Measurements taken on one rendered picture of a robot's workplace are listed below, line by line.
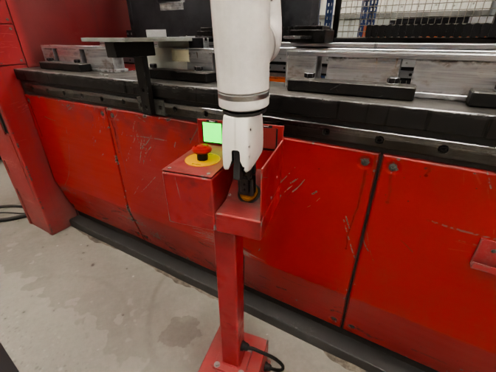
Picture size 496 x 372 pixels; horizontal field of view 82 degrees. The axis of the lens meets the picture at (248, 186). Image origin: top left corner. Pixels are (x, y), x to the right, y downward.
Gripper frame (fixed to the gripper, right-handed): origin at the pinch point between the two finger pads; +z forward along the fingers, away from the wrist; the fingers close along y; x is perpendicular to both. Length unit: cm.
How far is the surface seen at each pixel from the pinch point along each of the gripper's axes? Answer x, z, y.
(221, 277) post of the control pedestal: -6.5, 26.2, 3.0
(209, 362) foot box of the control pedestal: -12, 62, 7
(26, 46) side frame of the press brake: -127, -17, -60
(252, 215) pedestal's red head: 2.7, 3.4, 4.8
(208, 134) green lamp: -12.3, -5.5, -9.6
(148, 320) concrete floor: -46, 75, -5
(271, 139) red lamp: 2.3, -6.0, -9.7
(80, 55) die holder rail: -94, -14, -57
